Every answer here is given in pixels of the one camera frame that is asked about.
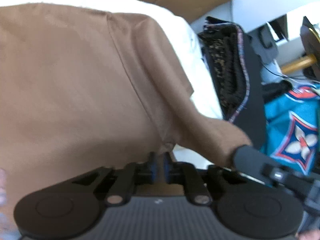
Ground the cream bear print duvet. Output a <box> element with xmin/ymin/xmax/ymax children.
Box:
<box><xmin>0</xmin><ymin>0</ymin><xmax>225</xmax><ymax>165</ymax></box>

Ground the black knit garment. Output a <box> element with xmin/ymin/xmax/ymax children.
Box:
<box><xmin>198</xmin><ymin>16</ymin><xmax>266</xmax><ymax>150</ymax></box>

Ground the teal printed garment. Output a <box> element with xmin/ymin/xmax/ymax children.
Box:
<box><xmin>260</xmin><ymin>84</ymin><xmax>319</xmax><ymax>176</ymax></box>

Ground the brown printed t-shirt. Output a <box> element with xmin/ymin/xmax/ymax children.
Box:
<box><xmin>0</xmin><ymin>2</ymin><xmax>253</xmax><ymax>198</ymax></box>

